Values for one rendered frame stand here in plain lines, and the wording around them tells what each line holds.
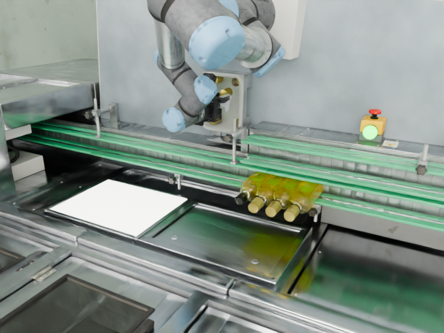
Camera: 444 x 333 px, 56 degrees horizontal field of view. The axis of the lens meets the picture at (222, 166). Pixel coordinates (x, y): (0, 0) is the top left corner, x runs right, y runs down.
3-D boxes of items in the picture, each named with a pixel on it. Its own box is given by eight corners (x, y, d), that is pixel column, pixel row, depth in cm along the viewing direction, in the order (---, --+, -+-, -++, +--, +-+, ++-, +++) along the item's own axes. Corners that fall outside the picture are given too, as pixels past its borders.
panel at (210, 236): (108, 183, 180) (43, 216, 152) (108, 176, 179) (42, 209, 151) (312, 234, 141) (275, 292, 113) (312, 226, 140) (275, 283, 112)
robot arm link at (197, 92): (186, 66, 120) (166, 91, 126) (211, 95, 119) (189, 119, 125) (201, 63, 126) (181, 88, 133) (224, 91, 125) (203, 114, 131)
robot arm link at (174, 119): (186, 121, 124) (171, 139, 128) (205, 113, 133) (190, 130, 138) (170, 102, 124) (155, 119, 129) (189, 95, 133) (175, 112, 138)
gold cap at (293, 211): (286, 207, 126) (281, 213, 122) (295, 203, 124) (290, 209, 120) (292, 217, 126) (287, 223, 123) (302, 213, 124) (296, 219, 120)
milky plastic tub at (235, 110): (212, 123, 172) (201, 129, 165) (211, 68, 164) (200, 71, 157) (250, 129, 164) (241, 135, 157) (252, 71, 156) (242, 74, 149)
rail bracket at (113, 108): (121, 127, 192) (85, 140, 174) (118, 90, 186) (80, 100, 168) (129, 128, 190) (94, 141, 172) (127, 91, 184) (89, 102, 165)
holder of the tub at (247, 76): (213, 135, 174) (203, 141, 168) (213, 69, 164) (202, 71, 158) (250, 141, 167) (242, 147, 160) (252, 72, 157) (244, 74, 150)
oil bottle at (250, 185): (262, 178, 154) (237, 201, 137) (263, 164, 152) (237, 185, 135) (277, 181, 152) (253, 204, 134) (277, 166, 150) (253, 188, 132)
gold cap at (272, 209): (270, 209, 129) (264, 215, 125) (270, 199, 128) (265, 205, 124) (281, 212, 127) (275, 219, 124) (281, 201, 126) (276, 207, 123)
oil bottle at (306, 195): (308, 187, 147) (287, 213, 129) (309, 173, 145) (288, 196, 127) (324, 191, 144) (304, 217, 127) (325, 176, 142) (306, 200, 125)
